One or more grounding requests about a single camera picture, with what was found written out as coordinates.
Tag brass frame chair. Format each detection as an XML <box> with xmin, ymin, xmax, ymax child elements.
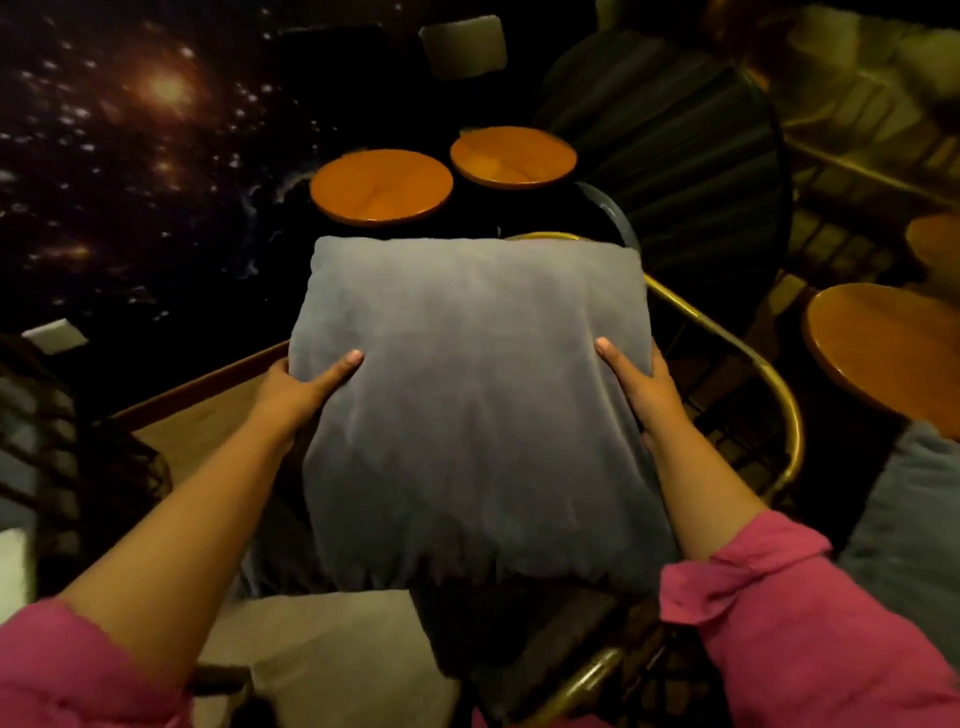
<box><xmin>465</xmin><ymin>231</ymin><xmax>807</xmax><ymax>728</ymax></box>

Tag person's right hand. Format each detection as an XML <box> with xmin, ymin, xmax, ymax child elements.
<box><xmin>594</xmin><ymin>336</ymin><xmax>691</xmax><ymax>444</ymax></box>

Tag dark round-back chair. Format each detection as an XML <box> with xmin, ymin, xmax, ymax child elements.
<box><xmin>534</xmin><ymin>28</ymin><xmax>795</xmax><ymax>331</ymax></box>

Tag pale square cushion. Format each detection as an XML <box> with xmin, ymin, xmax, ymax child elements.
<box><xmin>418</xmin><ymin>15</ymin><xmax>510</xmax><ymax>82</ymax></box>

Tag pink sleeve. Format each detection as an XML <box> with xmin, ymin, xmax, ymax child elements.
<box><xmin>658</xmin><ymin>510</ymin><xmax>960</xmax><ymax>728</ymax></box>
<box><xmin>0</xmin><ymin>597</ymin><xmax>196</xmax><ymax>728</ymax></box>

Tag white wall switch plate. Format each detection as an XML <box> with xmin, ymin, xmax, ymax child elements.
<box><xmin>21</xmin><ymin>318</ymin><xmax>90</xmax><ymax>357</ymax></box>

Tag pink right sleeve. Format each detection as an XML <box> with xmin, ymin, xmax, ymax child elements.
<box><xmin>658</xmin><ymin>510</ymin><xmax>960</xmax><ymax>728</ymax></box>

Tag grey-blue cushion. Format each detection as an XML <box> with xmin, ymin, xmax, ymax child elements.
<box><xmin>836</xmin><ymin>420</ymin><xmax>960</xmax><ymax>669</ymax></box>

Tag grey velvet cushion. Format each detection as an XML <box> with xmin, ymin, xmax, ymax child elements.
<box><xmin>288</xmin><ymin>235</ymin><xmax>680</xmax><ymax>597</ymax></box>

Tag wooden slatted bench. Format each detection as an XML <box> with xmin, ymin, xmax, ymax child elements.
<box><xmin>750</xmin><ymin>3</ymin><xmax>960</xmax><ymax>301</ymax></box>

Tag pink left sleeve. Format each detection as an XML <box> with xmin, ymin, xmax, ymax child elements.
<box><xmin>0</xmin><ymin>597</ymin><xmax>196</xmax><ymax>728</ymax></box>

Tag person's right forearm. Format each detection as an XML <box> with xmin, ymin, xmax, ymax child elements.
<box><xmin>641</xmin><ymin>420</ymin><xmax>770</xmax><ymax>562</ymax></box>

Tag round orange wooden stool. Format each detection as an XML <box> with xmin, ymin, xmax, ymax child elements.
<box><xmin>309</xmin><ymin>148</ymin><xmax>455</xmax><ymax>228</ymax></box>
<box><xmin>903</xmin><ymin>212</ymin><xmax>960</xmax><ymax>286</ymax></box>
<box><xmin>801</xmin><ymin>282</ymin><xmax>960</xmax><ymax>440</ymax></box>
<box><xmin>450</xmin><ymin>126</ymin><xmax>579</xmax><ymax>191</ymax></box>

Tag person's left hand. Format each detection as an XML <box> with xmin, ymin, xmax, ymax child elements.
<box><xmin>251</xmin><ymin>349</ymin><xmax>366</xmax><ymax>442</ymax></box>

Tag person's left forearm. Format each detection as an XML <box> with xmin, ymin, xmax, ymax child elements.
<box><xmin>58</xmin><ymin>408</ymin><xmax>301</xmax><ymax>687</ymax></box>

